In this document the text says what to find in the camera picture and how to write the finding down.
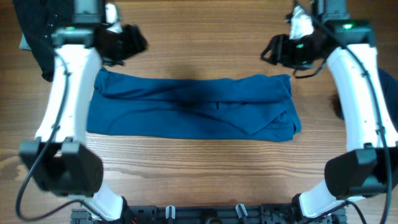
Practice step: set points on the grey folded cloth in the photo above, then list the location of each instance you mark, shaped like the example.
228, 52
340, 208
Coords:
23, 44

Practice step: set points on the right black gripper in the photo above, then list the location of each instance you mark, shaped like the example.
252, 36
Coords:
278, 45

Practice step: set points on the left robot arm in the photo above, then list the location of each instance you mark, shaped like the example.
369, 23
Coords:
57, 158

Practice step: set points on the blue polo shirt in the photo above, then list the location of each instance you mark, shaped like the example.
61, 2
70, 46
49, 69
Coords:
254, 108

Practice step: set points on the black folded polo shirt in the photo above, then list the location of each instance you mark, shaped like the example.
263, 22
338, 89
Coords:
38, 19

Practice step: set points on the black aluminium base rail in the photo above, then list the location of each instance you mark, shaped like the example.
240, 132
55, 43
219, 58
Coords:
261, 214

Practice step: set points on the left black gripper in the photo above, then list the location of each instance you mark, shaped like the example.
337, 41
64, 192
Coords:
135, 43

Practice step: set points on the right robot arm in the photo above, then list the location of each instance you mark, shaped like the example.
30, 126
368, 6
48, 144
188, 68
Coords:
347, 47

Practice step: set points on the dark navy crumpled garment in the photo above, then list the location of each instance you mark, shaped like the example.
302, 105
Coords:
389, 89

